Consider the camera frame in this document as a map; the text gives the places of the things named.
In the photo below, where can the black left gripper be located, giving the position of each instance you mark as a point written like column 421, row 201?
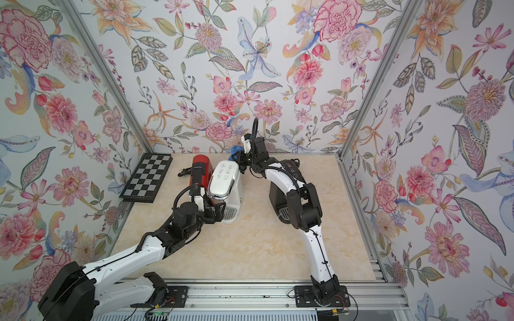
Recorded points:
column 219, row 215

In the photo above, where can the blue microfibre cloth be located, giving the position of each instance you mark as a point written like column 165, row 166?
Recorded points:
column 235, row 153

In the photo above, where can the white coffee machine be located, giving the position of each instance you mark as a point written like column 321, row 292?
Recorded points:
column 226, row 189

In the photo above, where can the black coffee machine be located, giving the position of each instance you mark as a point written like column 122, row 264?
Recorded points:
column 277, row 197

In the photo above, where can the red Nespresso coffee machine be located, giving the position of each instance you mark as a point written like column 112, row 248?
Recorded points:
column 201, row 172

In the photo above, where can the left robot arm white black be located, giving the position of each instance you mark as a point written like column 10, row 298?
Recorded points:
column 89, row 291

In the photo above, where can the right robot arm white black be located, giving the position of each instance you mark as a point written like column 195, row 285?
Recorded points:
column 295, row 202

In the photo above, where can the black folding chessboard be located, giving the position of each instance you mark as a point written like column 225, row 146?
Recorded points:
column 145, row 182

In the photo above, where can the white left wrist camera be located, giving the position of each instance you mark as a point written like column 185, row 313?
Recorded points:
column 200, row 202

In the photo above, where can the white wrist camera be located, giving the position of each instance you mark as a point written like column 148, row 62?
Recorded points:
column 247, row 143
column 200, row 202

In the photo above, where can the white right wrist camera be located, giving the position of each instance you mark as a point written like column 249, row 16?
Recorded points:
column 247, row 143

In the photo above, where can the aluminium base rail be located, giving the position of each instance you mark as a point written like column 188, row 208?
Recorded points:
column 271, row 301

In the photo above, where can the aluminium corner post right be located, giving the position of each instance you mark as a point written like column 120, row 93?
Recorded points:
column 406, row 18

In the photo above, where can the aluminium corner post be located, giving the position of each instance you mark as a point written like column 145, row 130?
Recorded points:
column 406, row 18
column 70, row 11

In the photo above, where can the aluminium corner post left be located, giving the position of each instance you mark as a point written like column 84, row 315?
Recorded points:
column 70, row 11

